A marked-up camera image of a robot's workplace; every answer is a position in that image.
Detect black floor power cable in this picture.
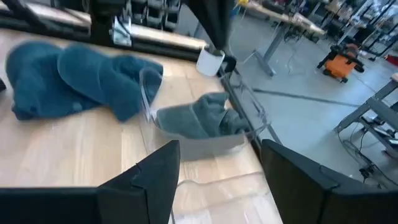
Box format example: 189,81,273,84
337,129,398,189

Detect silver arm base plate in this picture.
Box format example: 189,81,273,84
111,16,132,47

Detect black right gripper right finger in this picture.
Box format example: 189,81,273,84
261,139,398,224

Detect grey metal desk frame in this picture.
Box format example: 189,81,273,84
335,73,398,156

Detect clear plastic storage bin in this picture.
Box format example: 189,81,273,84
139,66,269,161
169,170,282,224

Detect orange shop vacuum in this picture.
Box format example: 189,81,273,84
316,42,365,84

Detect black aluminium table frame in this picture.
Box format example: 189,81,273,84
0,0,237,75

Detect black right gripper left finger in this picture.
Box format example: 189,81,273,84
0,139,181,224

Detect wooden workbench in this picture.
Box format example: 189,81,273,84
242,0,327,77

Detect white pot with small plant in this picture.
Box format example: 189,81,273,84
195,47,225,78

